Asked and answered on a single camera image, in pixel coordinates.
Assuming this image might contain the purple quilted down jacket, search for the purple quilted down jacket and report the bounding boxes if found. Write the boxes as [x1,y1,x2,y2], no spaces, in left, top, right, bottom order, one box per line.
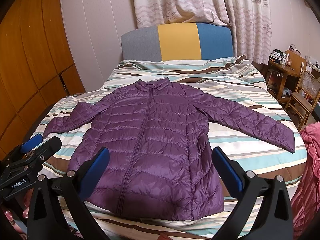
[44,78,296,220]

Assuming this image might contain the left hand red nails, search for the left hand red nails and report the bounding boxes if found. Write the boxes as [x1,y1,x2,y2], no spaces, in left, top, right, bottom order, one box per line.
[1,190,33,239]

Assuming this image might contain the pink blanket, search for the pink blanket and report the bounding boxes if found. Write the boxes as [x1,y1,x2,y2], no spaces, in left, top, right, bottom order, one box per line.
[291,122,319,239]

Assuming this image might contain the orange wooden wardrobe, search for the orange wooden wardrobe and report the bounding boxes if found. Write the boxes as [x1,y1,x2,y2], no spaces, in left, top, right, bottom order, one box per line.
[1,0,85,158]

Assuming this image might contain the wooden wicker chair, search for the wooden wicker chair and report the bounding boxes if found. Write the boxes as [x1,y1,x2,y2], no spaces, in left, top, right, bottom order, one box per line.
[284,70,319,131]

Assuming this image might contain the wooden side desk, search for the wooden side desk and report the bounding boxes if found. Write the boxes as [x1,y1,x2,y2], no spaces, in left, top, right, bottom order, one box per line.
[266,60,300,104]

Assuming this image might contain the clutter items on desk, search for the clutter items on desk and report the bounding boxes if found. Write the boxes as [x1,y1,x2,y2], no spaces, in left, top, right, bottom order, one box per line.
[269,44,301,66]

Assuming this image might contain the grey yellow blue headboard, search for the grey yellow blue headboard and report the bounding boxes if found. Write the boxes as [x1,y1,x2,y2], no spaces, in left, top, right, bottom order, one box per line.
[120,23,234,62]

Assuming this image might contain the patterned white pink curtain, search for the patterned white pink curtain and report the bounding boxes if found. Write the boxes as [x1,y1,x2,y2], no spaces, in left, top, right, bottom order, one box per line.
[133,0,272,64]

